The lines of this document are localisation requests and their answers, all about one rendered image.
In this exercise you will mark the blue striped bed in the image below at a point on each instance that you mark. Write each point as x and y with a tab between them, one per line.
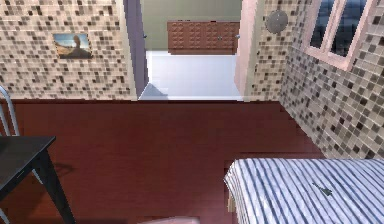
300	193

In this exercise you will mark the brown wooden sideboard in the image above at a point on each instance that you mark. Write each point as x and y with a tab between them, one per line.
203	36

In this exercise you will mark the pink room door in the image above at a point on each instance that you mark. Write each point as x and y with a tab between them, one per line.
245	46

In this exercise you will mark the purple room door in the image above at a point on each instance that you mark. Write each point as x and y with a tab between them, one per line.
135	43

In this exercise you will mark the pink cloth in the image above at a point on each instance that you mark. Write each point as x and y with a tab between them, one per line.
170	220

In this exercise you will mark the framed landscape picture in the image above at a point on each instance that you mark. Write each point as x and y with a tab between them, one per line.
72	46

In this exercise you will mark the small dark key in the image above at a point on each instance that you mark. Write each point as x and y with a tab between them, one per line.
322	189

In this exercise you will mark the pink framed window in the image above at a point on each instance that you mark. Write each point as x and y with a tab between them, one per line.
336	30

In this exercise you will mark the black table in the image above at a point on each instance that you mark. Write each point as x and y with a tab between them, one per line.
20	160

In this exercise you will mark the grey metal chair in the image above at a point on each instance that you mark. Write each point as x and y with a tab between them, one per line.
10	113

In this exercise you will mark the round grey wall disc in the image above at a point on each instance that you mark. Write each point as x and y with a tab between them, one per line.
277	21

